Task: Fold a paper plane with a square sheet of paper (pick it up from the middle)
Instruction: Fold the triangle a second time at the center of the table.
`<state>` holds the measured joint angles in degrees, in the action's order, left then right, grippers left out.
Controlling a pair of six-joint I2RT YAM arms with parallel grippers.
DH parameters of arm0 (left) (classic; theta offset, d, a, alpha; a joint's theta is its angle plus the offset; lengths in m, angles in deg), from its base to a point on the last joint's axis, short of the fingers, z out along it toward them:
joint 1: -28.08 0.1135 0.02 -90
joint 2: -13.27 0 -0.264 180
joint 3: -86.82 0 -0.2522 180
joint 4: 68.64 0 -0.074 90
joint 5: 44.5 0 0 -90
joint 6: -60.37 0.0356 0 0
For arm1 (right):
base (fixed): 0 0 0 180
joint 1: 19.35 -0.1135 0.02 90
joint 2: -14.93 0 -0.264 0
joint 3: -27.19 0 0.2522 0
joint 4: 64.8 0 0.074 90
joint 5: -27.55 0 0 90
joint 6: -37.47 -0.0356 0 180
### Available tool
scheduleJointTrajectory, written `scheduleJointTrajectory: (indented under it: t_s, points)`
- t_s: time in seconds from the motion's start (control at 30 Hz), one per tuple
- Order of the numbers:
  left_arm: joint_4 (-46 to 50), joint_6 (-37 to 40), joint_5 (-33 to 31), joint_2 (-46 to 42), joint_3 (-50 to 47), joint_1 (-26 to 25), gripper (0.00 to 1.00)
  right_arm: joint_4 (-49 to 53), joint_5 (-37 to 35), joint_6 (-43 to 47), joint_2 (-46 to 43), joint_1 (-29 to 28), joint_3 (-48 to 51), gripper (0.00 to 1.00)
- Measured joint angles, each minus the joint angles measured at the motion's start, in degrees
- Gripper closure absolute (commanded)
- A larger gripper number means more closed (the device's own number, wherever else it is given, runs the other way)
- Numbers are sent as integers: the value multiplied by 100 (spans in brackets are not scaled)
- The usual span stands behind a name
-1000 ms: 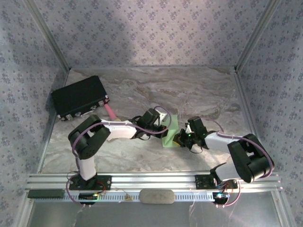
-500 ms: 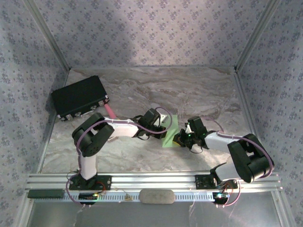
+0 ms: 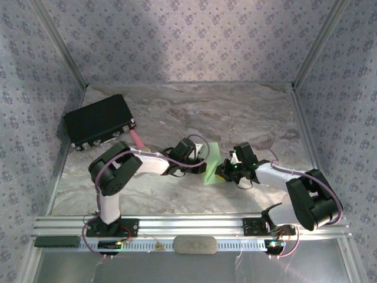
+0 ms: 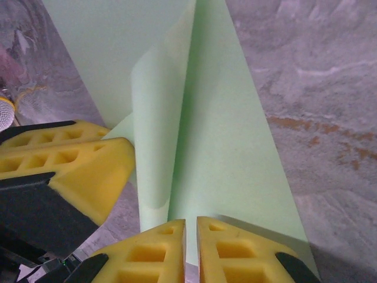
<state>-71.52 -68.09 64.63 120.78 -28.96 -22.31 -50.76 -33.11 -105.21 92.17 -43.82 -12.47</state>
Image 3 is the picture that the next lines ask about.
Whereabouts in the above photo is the light green paper sheet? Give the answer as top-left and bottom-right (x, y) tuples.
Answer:
(202, 142), (226, 186)

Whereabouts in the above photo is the pink marker pen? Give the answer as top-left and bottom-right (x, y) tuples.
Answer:
(129, 130), (153, 153)

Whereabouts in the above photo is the grey oval pad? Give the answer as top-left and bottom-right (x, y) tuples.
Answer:
(173, 235), (218, 255)

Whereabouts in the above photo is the small circuit board with LED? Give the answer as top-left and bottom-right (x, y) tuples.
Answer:
(264, 239), (286, 250)
(97, 241), (123, 250)

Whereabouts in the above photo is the black hard case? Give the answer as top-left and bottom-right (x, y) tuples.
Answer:
(64, 94), (137, 152)

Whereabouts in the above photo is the black flat bar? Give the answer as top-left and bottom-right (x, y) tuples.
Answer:
(34, 236), (81, 248)

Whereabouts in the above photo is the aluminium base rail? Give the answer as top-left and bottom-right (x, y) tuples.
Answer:
(29, 215), (353, 255)

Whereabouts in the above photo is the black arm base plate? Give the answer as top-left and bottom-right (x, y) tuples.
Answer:
(85, 218), (140, 238)
(243, 217), (296, 236)

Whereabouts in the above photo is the aluminium side rail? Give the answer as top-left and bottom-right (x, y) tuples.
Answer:
(290, 84), (336, 215)
(44, 85), (89, 218)

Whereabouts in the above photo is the white slotted cable duct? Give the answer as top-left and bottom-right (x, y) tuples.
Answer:
(81, 238), (267, 252)

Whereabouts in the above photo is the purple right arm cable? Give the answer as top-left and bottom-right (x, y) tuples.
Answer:
(259, 146), (344, 259)

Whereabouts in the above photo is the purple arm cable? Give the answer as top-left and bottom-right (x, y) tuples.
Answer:
(81, 134), (210, 261)
(259, 146), (344, 259)

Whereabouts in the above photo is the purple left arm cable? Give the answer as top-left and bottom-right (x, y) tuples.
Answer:
(81, 134), (210, 261)

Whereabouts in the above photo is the aluminium corner post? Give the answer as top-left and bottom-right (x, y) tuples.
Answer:
(31, 0), (89, 88)
(291, 0), (353, 89)

